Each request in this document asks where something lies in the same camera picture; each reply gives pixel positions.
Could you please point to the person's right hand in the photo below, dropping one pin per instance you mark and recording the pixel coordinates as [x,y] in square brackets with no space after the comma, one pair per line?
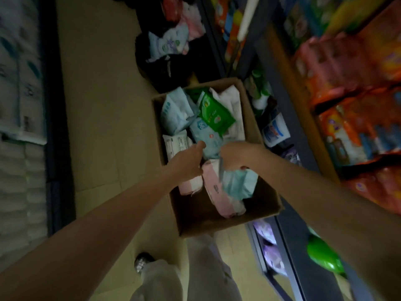
[244,155]

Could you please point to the person's left hand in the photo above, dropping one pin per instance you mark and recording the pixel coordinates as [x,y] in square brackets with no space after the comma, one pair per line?
[186,164]

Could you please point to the cardboard box of wipes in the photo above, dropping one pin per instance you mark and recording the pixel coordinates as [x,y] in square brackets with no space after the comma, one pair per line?
[178,112]

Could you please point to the brown cardboard box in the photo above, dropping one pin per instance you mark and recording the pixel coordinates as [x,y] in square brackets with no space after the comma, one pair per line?
[203,225]

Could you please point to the person's left forearm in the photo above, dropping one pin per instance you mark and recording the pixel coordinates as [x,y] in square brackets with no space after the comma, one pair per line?
[78,241]

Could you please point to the person's right forearm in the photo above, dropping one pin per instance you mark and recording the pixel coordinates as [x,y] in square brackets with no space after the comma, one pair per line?
[338,213]

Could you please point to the person's left shoe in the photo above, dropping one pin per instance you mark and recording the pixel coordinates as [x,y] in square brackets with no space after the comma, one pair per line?
[143,262]

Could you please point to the person's grey trousers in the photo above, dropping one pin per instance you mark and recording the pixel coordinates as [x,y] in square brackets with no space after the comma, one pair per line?
[203,272]

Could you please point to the white blue detergent bag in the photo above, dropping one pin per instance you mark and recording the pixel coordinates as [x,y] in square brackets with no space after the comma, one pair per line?
[275,130]

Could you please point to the purple yellow softener pack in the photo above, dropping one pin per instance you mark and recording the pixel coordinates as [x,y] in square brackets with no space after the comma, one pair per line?
[291,156]

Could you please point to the green white bottles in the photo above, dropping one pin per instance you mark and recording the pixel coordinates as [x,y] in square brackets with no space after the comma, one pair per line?
[258,87]

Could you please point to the black plastic bag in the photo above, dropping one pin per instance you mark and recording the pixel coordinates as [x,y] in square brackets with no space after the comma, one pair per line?
[163,75]

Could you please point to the purple refill bags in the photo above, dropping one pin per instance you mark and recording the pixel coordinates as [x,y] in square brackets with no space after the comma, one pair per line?
[269,247]

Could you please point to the stack of orange red packs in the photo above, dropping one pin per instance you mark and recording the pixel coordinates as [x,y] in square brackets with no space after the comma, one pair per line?
[354,122]

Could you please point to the white teal printed pack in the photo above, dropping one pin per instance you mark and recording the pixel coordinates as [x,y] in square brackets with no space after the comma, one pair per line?
[169,43]

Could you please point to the row of orange yellow packs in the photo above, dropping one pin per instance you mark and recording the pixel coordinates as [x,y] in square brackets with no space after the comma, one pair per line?
[230,28]

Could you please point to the green plastic bottles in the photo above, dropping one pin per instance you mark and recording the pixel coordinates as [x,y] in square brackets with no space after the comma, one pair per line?
[325,257]

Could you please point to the white rolled tube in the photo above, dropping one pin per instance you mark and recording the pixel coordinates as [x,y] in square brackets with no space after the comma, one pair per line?
[247,18]

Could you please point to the pink printed pack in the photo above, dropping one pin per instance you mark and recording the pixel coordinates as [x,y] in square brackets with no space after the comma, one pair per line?
[191,18]

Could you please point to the row of green yellow packs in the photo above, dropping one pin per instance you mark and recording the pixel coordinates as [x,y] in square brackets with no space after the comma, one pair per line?
[329,15]

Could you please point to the stack of white roll packs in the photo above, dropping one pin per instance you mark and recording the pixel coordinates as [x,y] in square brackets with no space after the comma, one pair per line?
[18,153]

